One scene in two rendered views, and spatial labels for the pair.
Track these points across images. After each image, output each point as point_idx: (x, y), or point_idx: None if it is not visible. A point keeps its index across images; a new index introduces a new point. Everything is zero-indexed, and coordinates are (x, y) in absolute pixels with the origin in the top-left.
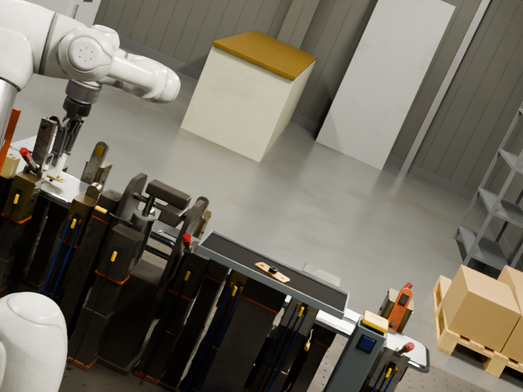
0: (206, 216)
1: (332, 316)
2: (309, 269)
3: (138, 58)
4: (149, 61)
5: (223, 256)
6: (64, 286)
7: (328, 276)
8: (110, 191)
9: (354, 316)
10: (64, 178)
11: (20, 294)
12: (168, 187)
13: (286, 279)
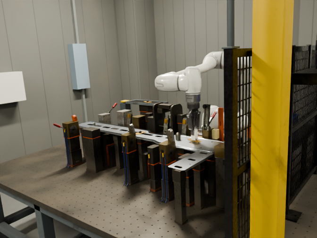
0: (127, 132)
1: (105, 125)
2: (95, 129)
3: (176, 73)
4: (173, 72)
5: (160, 102)
6: None
7: (88, 128)
8: (182, 114)
9: (93, 127)
10: (188, 139)
11: (215, 106)
12: (165, 104)
13: (145, 101)
